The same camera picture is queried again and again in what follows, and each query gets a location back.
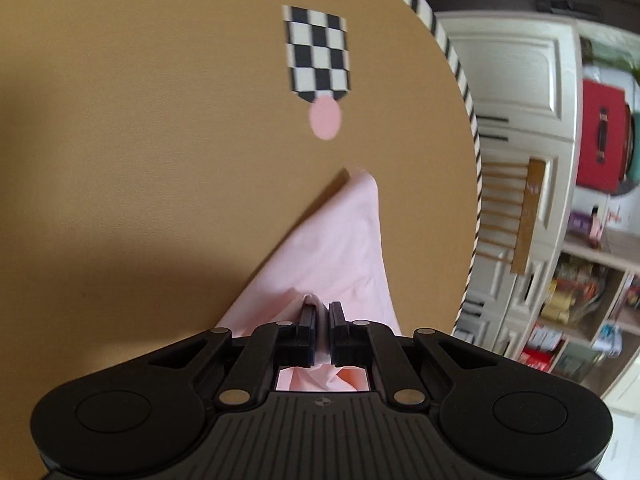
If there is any white cabinet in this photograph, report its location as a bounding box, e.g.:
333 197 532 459
435 12 640 406

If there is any black white checkered sticker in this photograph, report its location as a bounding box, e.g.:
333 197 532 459
281 5 353 106

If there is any red storage box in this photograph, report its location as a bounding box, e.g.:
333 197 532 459
575 77 632 193

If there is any pink and white t-shirt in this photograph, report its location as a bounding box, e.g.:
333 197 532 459
215 166 403 393

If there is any purple pink water bottle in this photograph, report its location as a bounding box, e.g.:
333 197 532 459
567 207 606 248

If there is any pink round sticker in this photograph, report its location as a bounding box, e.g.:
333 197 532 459
308 96 343 141

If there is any green potted plant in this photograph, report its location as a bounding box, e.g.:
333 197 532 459
582 35 640 81

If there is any teal round plate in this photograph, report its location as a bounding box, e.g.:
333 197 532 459
625 110 640 186

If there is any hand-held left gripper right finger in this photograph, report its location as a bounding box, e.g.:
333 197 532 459
327 301 501 408

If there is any wooden chair with pink sticker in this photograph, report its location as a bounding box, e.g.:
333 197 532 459
477 157 548 276

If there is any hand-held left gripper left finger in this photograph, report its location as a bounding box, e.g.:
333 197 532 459
150 296 317 408

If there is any red gift box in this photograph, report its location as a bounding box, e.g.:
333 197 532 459
517 350 556 371

